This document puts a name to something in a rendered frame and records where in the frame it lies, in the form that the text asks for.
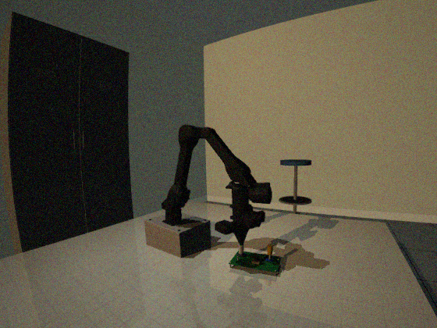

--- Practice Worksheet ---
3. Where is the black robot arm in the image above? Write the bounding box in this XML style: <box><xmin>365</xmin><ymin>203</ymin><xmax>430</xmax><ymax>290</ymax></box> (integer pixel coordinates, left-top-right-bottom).
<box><xmin>162</xmin><ymin>125</ymin><xmax>272</xmax><ymax>229</ymax></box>

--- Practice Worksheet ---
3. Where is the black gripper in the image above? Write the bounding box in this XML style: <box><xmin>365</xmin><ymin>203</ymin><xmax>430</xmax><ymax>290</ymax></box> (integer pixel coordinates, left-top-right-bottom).
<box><xmin>215</xmin><ymin>202</ymin><xmax>251</xmax><ymax>245</ymax></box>

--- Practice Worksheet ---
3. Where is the green circuit board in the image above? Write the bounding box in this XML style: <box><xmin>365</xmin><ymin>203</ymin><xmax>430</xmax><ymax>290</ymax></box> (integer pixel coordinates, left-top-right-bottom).
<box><xmin>229</xmin><ymin>244</ymin><xmax>281</xmax><ymax>276</ymax></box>

